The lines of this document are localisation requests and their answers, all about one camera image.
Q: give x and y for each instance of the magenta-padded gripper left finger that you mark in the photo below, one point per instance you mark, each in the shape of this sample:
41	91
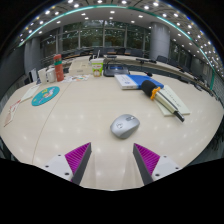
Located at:
77	158

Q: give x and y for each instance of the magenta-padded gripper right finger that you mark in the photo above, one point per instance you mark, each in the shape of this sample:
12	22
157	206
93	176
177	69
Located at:
147	159

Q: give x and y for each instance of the silver grey computer mouse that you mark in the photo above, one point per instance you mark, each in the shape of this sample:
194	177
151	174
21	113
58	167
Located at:
125	126

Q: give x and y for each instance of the round teal mouse pad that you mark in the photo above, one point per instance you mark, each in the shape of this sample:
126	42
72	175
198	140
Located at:
45	96

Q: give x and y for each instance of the cream paper notepad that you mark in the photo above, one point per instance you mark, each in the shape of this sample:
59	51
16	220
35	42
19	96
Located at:
178	101

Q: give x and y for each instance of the black foam handheld microphone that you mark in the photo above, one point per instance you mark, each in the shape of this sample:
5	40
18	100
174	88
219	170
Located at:
149	88

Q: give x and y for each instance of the colourful printed leaflet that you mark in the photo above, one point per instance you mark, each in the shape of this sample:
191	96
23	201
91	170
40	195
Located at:
76	78

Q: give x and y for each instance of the blue and white book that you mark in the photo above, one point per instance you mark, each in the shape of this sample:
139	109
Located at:
130	81

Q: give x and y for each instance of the white lidded ceramic mug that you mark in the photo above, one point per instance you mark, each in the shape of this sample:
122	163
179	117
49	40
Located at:
50	75

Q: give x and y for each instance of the red thermos bottle green band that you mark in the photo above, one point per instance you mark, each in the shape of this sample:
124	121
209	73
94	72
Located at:
59	70

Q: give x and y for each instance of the green printed paper cup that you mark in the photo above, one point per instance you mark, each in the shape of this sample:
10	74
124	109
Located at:
97	69

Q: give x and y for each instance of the long curved conference table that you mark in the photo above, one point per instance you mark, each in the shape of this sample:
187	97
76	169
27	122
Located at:
166	68

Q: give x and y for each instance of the black conference microphone unit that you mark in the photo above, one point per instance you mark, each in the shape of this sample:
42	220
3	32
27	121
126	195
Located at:
115	70

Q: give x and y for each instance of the dark office chairs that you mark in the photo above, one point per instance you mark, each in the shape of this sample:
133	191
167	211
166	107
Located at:
162	59

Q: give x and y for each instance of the ceiling lights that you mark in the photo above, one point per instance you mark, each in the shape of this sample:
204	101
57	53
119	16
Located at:
112	12

